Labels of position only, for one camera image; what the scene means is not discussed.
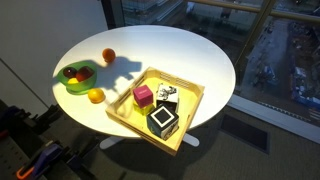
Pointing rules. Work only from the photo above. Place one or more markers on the black white square-print cube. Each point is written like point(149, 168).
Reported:
point(162, 121)

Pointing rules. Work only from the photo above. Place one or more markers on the white table base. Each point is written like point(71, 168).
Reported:
point(110, 142)

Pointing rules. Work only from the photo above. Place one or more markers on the small yellow lemon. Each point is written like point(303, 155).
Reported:
point(73, 81)

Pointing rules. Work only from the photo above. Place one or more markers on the red apple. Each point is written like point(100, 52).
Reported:
point(84, 74)

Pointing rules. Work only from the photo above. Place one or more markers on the wooden crate tray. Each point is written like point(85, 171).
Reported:
point(190, 100)

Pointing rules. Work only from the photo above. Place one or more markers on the orange fruit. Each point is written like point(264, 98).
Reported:
point(109, 55)

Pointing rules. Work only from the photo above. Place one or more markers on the tan window mullion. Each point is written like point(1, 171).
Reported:
point(256, 30)

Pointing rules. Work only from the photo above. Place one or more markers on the yellow-orange citrus fruit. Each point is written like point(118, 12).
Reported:
point(96, 95)

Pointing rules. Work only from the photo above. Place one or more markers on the small dark object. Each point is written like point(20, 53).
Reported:
point(166, 94)

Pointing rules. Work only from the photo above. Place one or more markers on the dark window frame post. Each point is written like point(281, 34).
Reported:
point(112, 13)

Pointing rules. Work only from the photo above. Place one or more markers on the dark floor vent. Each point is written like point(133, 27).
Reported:
point(245, 133)

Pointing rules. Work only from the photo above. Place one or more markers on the tan window handrail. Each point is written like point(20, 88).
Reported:
point(233, 6)

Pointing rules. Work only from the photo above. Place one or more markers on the pink cube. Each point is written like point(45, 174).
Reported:
point(143, 96)

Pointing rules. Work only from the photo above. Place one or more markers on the green plastic bowl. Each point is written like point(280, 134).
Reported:
point(80, 86)

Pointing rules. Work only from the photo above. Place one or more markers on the yellow-green cube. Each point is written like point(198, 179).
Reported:
point(145, 110)

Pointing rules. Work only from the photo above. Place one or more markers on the dark purple plum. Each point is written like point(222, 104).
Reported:
point(69, 72)

